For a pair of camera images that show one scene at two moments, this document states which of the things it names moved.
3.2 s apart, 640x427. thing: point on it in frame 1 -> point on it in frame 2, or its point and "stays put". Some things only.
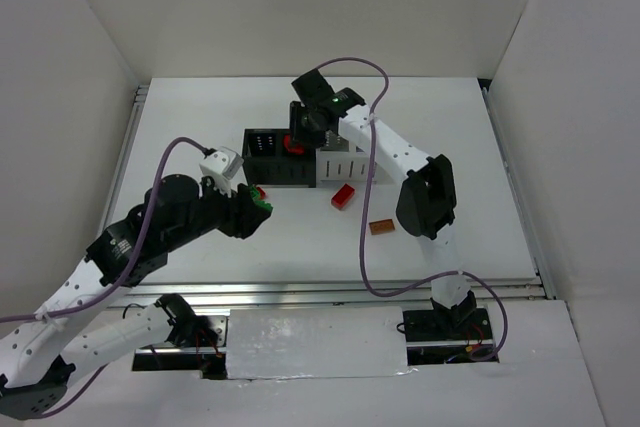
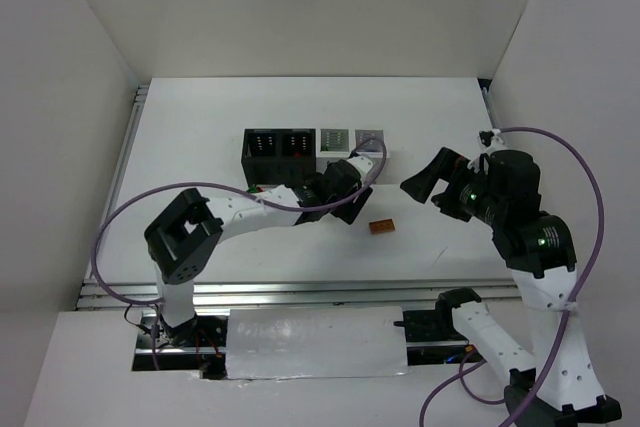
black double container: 271,157 stays put
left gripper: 240,214 -> 353,205
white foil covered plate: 285,343 stays put
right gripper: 298,123 -> 447,187
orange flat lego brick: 381,226 stays put
